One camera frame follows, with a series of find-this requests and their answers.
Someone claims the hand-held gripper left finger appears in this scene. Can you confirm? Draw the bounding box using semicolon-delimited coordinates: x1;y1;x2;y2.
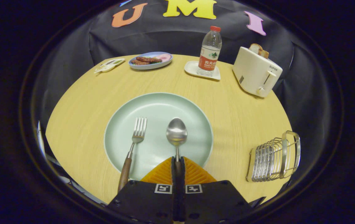
106;156;178;224

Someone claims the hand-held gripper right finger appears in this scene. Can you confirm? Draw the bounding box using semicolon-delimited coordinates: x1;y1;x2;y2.
180;156;255;224

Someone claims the wooden handled metal spoon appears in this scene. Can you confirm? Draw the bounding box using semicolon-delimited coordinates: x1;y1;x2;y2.
166;118;188;179

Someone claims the wooden handled metal fork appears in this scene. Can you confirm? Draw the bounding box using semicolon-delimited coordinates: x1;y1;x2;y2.
118;117;147;193

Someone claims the pale green round plate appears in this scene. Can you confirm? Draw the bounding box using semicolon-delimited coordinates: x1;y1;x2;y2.
104;92;214;181

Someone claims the white square coaster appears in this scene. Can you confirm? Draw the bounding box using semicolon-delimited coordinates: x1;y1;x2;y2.
184;61;221;81

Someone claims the small blue plate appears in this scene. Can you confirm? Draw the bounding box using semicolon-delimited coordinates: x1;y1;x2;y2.
128;52;173;70

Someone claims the red label water bottle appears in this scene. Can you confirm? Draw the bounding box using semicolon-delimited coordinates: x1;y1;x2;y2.
197;26;222;77

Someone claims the cream white toaster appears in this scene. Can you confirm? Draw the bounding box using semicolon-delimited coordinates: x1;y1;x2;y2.
232;46;283;98

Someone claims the black backdrop cloth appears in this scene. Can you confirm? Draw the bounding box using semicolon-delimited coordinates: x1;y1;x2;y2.
33;0;330;187

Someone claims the metal wire rack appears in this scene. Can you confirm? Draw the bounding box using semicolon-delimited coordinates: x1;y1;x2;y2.
246;131;301;182

